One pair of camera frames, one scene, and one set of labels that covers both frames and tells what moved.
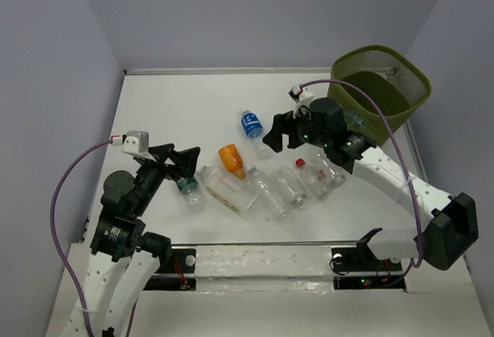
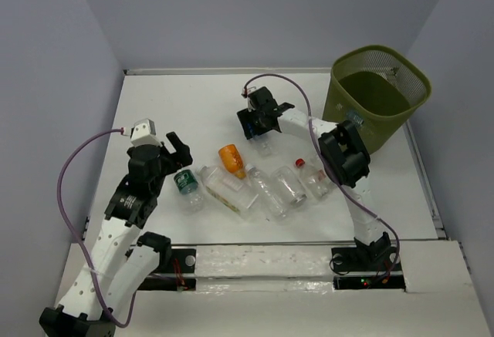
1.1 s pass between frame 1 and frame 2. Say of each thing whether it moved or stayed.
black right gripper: moved
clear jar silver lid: stayed
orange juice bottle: stayed
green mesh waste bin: stayed
